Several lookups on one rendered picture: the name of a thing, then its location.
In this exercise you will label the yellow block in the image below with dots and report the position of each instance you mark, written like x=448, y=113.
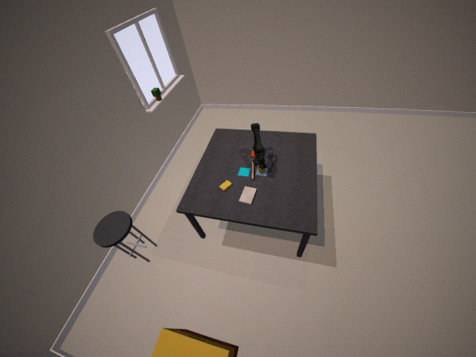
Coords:
x=225, y=185

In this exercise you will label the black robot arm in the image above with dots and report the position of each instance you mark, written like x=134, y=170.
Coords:
x=258, y=148

